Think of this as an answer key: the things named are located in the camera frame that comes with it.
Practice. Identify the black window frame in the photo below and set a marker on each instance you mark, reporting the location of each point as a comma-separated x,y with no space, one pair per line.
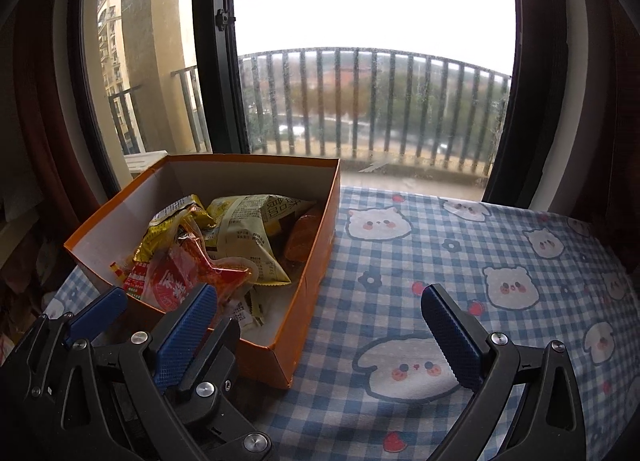
220,91

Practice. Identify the apartment building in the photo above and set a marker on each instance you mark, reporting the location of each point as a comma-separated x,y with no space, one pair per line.
112,41

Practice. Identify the balcony railing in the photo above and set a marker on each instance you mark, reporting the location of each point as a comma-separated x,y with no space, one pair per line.
350,49

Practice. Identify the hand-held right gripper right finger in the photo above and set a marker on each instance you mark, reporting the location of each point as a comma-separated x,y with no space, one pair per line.
450,341

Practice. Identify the black window latch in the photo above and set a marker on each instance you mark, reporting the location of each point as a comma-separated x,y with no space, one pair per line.
224,20

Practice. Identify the orange cardboard box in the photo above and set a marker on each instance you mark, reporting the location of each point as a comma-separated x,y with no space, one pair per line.
310,291

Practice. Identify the clear packet red round label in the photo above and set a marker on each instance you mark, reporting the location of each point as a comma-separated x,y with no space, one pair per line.
200,276

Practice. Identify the large yellow snack bag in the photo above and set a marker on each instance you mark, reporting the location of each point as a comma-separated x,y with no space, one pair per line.
245,236

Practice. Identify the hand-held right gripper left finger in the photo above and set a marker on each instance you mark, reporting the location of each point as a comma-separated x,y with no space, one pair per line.
185,336

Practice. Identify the small yellow snack packet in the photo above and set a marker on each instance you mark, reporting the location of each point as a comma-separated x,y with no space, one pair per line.
165,231

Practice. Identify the beige balcony pillar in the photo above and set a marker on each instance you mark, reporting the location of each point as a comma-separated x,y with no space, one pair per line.
155,66

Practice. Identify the orange snack packet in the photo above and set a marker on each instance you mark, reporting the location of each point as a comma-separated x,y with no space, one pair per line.
305,236

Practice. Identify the red spicy strip packet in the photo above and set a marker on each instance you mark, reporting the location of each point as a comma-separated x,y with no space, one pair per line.
134,283

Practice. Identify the blue checked bear cloth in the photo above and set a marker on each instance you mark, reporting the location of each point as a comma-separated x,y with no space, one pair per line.
450,251

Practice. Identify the white green snack packet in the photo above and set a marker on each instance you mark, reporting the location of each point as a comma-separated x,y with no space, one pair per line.
245,311

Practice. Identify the white slatted outdoor object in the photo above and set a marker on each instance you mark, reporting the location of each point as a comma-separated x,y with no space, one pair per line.
145,163

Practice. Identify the brown curtain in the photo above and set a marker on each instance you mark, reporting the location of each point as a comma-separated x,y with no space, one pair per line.
40,116
600,116

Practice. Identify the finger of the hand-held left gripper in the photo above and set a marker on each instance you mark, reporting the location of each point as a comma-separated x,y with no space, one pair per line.
210,366
95,311

